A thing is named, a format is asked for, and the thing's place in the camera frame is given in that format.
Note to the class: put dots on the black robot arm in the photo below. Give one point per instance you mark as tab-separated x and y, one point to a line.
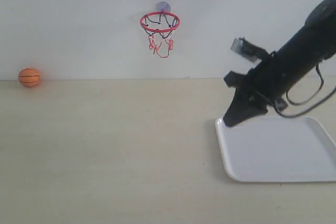
312	44

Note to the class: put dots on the white plastic tray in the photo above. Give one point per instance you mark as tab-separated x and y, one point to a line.
270	149

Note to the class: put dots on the small orange basketball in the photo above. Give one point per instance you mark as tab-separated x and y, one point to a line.
29	77

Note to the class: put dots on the red basketball hoop with net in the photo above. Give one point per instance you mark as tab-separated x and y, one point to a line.
159	28

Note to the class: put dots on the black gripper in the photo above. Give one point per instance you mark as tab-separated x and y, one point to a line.
262	86

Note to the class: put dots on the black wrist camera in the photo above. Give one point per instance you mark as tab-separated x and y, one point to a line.
248	50

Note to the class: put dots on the clear suction cup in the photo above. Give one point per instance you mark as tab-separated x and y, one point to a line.
163	7

